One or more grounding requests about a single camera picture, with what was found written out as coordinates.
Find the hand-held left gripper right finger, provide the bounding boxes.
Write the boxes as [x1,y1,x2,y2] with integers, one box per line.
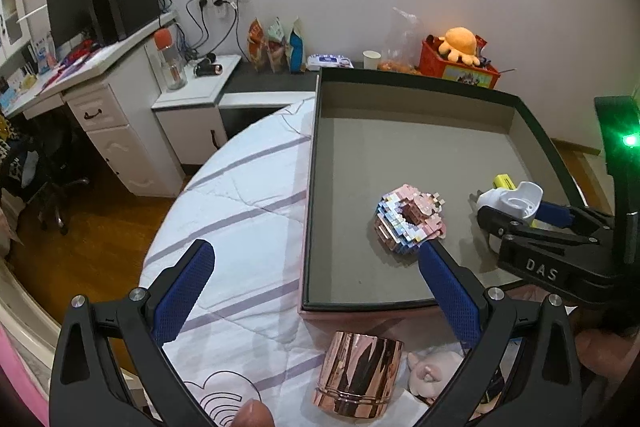
[418,238,585,427]

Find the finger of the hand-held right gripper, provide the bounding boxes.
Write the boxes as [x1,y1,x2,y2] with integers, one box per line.
[475,206,603,258]
[536,201,617,234]

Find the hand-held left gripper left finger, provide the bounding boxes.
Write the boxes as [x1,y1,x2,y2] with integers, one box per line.
[48,238,217,427]

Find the white plastic holder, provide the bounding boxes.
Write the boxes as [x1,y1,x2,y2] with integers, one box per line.
[474,181,545,254]

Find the yellow highlighter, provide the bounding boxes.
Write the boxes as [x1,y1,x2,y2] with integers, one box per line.
[492,174,543,228]

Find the pink plush pig toy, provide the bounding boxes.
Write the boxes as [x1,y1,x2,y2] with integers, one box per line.
[406,347,468,408]

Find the pink and blue block figure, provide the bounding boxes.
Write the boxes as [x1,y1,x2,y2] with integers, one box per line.
[372,186,448,260]

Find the rose gold metal cup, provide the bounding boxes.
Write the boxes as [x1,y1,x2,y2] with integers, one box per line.
[313,331,405,415]

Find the pink box with dark rim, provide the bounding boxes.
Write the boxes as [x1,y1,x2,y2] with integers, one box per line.
[298,67,613,334]

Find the person's left hand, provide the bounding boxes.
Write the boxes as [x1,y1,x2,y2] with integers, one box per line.
[235,399,274,427]

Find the person's right hand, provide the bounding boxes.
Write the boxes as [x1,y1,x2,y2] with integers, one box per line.
[570,309,632,374]

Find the white desk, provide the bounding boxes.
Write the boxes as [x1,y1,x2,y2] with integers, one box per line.
[0,7,187,198]

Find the red printed storage box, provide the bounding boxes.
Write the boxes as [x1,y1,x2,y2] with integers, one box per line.
[417,34,502,90]

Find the black office chair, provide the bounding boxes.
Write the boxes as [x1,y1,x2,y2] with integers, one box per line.
[27,124,92,236]

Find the white nightstand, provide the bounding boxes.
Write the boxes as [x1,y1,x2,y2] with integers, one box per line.
[151,54,242,168]

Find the orange octopus plush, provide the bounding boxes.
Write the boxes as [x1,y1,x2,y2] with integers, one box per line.
[438,27,482,66]

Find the black patterned garment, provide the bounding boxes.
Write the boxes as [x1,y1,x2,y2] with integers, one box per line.
[0,114,37,196]

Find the clear plastic bag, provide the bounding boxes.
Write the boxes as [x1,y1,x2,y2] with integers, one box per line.
[377,7,425,75]

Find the dark grey headboard shelf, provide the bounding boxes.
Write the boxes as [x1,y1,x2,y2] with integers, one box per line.
[220,66,321,108]

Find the bottle with orange cap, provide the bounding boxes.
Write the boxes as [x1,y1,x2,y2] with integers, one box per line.
[154,28,188,92]

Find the wet wipes pack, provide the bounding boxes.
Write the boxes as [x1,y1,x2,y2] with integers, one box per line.
[306,53,355,70]

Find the orange snack bag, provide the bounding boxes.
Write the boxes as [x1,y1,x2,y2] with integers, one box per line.
[248,18,271,72]

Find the green snack bag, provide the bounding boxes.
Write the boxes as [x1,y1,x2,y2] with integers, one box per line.
[266,18,287,72]

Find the blue and white snack bag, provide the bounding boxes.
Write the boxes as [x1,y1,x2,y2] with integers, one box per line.
[287,18,307,74]

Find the black monitor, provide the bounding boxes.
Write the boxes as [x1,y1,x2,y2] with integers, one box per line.
[46,0,101,51]

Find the white glass door cabinet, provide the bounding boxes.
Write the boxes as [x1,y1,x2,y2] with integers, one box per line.
[0,0,27,60]

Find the black power cables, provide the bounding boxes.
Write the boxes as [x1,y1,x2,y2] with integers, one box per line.
[185,0,238,60]

